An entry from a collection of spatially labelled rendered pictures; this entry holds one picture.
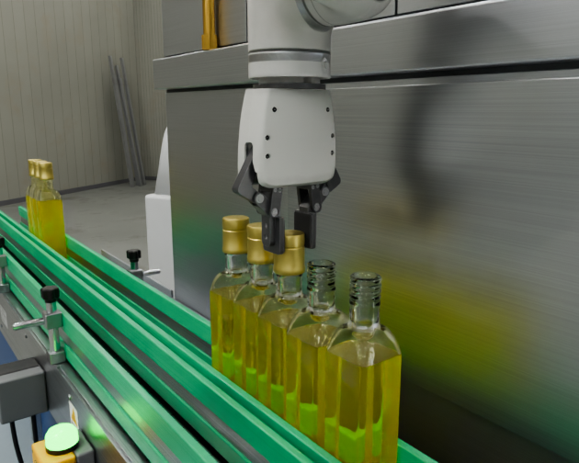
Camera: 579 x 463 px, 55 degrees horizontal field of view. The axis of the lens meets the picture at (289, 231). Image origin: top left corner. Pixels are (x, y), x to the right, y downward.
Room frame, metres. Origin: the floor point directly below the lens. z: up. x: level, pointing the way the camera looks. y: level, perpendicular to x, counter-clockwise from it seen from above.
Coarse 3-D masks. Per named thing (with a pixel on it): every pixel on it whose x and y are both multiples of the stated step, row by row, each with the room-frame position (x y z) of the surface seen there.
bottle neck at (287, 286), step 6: (276, 276) 0.59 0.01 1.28; (282, 276) 0.58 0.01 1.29; (288, 276) 0.58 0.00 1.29; (294, 276) 0.58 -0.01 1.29; (300, 276) 0.58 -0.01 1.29; (282, 282) 0.58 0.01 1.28; (288, 282) 0.58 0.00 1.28; (294, 282) 0.58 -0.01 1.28; (300, 282) 0.58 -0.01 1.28; (282, 288) 0.58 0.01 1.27; (288, 288) 0.58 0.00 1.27; (294, 288) 0.58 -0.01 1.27; (300, 288) 0.59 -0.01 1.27; (282, 294) 0.58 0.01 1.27; (288, 294) 0.58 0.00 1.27; (294, 294) 0.58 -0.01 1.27; (300, 294) 0.58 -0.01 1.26
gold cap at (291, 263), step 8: (288, 232) 0.59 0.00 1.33; (296, 232) 0.59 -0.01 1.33; (288, 240) 0.58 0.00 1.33; (296, 240) 0.58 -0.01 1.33; (304, 240) 0.59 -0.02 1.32; (288, 248) 0.58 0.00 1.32; (296, 248) 0.58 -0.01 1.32; (304, 248) 0.59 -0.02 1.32; (280, 256) 0.58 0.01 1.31; (288, 256) 0.58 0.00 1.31; (296, 256) 0.58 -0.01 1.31; (280, 264) 0.58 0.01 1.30; (288, 264) 0.57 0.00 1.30; (296, 264) 0.58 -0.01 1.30; (280, 272) 0.58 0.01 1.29; (288, 272) 0.57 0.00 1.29; (296, 272) 0.58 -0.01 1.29
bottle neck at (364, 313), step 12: (360, 276) 0.51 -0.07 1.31; (372, 276) 0.51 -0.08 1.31; (360, 288) 0.49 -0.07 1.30; (372, 288) 0.49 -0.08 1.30; (360, 300) 0.49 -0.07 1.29; (372, 300) 0.49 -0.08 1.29; (360, 312) 0.49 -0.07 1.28; (372, 312) 0.49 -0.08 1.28; (360, 324) 0.49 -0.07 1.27; (372, 324) 0.49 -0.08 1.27
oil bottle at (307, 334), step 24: (312, 312) 0.53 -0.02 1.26; (336, 312) 0.54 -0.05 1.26; (288, 336) 0.54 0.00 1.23; (312, 336) 0.51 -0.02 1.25; (288, 360) 0.54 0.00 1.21; (312, 360) 0.51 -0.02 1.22; (288, 384) 0.54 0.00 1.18; (312, 384) 0.51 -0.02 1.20; (288, 408) 0.54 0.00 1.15; (312, 408) 0.51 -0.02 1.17; (312, 432) 0.51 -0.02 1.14
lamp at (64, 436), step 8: (64, 424) 0.72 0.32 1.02; (72, 424) 0.72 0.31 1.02; (48, 432) 0.70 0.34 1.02; (56, 432) 0.70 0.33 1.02; (64, 432) 0.70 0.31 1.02; (72, 432) 0.71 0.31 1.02; (48, 440) 0.69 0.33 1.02; (56, 440) 0.69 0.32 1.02; (64, 440) 0.69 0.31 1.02; (72, 440) 0.70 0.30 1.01; (48, 448) 0.69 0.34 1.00; (56, 448) 0.69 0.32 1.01; (64, 448) 0.69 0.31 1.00; (72, 448) 0.70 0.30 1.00
